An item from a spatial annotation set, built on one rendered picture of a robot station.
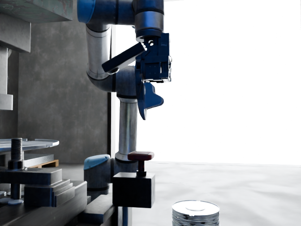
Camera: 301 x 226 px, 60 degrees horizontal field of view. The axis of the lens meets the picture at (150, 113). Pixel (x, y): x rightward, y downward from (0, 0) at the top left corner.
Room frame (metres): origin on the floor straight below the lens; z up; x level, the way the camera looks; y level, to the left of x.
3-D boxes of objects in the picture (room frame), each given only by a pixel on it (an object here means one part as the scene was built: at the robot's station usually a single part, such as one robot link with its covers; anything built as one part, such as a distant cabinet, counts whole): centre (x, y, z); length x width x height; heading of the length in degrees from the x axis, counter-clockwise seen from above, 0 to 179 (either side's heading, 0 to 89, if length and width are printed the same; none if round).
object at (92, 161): (1.20, 0.24, 0.62); 0.13 x 0.12 x 0.14; 101
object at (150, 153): (0.65, 0.02, 0.72); 0.07 x 0.06 x 0.08; 170
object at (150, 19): (0.64, 0.00, 1.07); 0.08 x 0.08 x 0.05
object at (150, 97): (0.63, 0.00, 0.89); 0.06 x 0.03 x 0.09; 80
